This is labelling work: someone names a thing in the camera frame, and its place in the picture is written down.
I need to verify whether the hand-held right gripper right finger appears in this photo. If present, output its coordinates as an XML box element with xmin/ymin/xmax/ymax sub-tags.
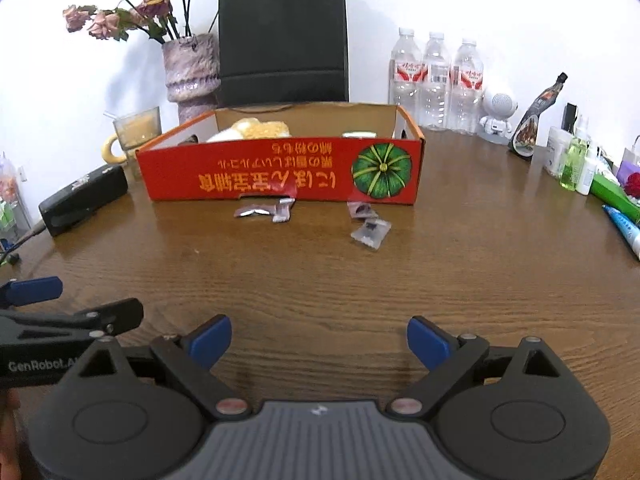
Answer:
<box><xmin>387</xmin><ymin>315</ymin><xmax>577</xmax><ymax>419</ymax></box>

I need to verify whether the red cardboard box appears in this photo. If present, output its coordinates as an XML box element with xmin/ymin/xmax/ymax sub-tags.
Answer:
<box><xmin>136</xmin><ymin>101</ymin><xmax>427</xmax><ymax>206</ymax></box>

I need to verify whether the small white bottle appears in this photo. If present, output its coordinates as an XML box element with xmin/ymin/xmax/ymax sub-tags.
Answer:
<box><xmin>576</xmin><ymin>147</ymin><xmax>601</xmax><ymax>196</ymax></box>

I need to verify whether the green box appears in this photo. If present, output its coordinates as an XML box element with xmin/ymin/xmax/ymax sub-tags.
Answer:
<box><xmin>590</xmin><ymin>170</ymin><xmax>640</xmax><ymax>224</ymax></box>

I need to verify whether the white jar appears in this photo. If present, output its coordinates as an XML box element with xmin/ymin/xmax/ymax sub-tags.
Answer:
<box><xmin>545</xmin><ymin>126</ymin><xmax>576</xmax><ymax>179</ymax></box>

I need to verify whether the green spray bottle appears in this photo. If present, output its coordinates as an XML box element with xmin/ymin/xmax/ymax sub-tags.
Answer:
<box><xmin>560</xmin><ymin>115</ymin><xmax>594</xmax><ymax>192</ymax></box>

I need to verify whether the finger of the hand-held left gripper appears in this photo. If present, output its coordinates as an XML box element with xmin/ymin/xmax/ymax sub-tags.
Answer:
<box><xmin>0</xmin><ymin>298</ymin><xmax>145</xmax><ymax>347</ymax></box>
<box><xmin>0</xmin><ymin>276</ymin><xmax>65</xmax><ymax>311</ymax></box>

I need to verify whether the black paper bag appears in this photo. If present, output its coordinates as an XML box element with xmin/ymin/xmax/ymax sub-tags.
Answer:
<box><xmin>218</xmin><ymin>0</ymin><xmax>350</xmax><ymax>109</ymax></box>

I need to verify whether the small purple gift bag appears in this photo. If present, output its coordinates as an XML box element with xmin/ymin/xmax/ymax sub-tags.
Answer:
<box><xmin>616</xmin><ymin>135</ymin><xmax>640</xmax><ymax>197</ymax></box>

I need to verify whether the white and yellow plush hamster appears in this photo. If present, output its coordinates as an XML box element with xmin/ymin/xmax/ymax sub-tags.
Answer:
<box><xmin>206</xmin><ymin>118</ymin><xmax>292</xmax><ymax>144</ymax></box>

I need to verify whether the wooden desktop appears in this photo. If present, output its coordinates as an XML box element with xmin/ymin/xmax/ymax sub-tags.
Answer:
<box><xmin>0</xmin><ymin>125</ymin><xmax>640</xmax><ymax>480</ymax></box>

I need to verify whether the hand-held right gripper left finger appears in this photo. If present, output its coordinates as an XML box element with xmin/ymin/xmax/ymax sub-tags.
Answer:
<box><xmin>65</xmin><ymin>314</ymin><xmax>254</xmax><ymax>422</ymax></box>

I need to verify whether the yellow mug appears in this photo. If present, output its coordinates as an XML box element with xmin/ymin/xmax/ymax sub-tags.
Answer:
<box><xmin>101</xmin><ymin>120</ymin><xmax>164</xmax><ymax>181</ymax></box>

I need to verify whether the black cable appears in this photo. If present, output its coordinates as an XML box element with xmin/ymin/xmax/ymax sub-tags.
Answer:
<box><xmin>0</xmin><ymin>227</ymin><xmax>51</xmax><ymax>267</ymax></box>

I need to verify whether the clear bag of colourful packets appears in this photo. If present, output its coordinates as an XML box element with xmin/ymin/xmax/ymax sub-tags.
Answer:
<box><xmin>0</xmin><ymin>152</ymin><xmax>31</xmax><ymax>247</ymax></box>

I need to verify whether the purple ceramic vase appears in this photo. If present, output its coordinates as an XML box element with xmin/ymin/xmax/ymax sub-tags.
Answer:
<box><xmin>162</xmin><ymin>34</ymin><xmax>221</xmax><ymax>125</ymax></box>

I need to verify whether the white robot-shaped speaker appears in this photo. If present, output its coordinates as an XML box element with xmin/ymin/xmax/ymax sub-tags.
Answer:
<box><xmin>479</xmin><ymin>87</ymin><xmax>520</xmax><ymax>137</ymax></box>

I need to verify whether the clear glass cup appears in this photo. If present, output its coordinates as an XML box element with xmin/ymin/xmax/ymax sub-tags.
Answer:
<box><xmin>112</xmin><ymin>106</ymin><xmax>164</xmax><ymax>154</ymax></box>

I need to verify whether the clear water bottle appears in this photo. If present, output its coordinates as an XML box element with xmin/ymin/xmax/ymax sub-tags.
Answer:
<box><xmin>389</xmin><ymin>27</ymin><xmax>425</xmax><ymax>126</ymax></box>
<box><xmin>421</xmin><ymin>31</ymin><xmax>454</xmax><ymax>131</ymax></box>
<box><xmin>448</xmin><ymin>38</ymin><xmax>485</xmax><ymax>136</ymax></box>

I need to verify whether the blue and white tube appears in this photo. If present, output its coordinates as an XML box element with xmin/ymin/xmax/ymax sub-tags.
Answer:
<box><xmin>602</xmin><ymin>204</ymin><xmax>640</xmax><ymax>261</ymax></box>

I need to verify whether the person's left hand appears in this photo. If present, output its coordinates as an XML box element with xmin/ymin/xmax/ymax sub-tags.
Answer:
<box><xmin>0</xmin><ymin>389</ymin><xmax>22</xmax><ymax>480</ymax></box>

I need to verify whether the black charger case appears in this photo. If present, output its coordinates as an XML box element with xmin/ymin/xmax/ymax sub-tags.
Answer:
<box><xmin>38</xmin><ymin>164</ymin><xmax>130</xmax><ymax>238</ymax></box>

